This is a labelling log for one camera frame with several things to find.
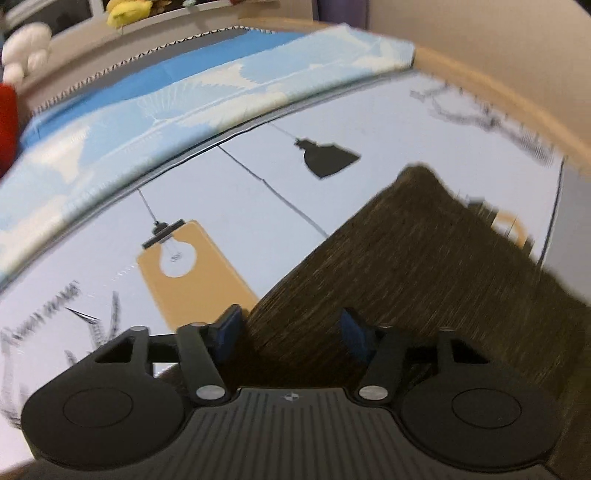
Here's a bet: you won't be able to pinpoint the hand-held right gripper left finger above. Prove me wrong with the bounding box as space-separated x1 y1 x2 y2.
92 304 245 408

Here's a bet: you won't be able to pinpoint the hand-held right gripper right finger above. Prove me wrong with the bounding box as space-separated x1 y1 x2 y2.
340 307 486 408

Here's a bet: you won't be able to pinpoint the brown corduroy pants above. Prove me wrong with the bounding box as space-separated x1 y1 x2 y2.
157 162 591 480

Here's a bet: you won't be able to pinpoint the lamp and deer printed sheet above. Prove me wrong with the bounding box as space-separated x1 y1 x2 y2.
0 74 570 462

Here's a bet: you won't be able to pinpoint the blue and white blanket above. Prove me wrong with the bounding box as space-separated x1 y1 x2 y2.
0 23 416 287

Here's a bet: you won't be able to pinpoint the red folded blanket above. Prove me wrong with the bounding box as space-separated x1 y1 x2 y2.
0 83 20 180

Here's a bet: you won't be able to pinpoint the grey window ledge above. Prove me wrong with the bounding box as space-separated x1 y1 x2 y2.
14 0 319 114

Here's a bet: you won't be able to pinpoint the purple cloth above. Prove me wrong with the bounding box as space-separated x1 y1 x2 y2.
316 0 371 24

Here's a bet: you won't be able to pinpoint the yellow plush toy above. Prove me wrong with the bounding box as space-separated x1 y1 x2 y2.
105 0 154 29

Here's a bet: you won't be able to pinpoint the white plush toy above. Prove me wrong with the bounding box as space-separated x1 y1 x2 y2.
2 21 54 88

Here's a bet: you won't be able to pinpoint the wooden bed frame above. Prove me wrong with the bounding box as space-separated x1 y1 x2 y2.
240 16 591 178

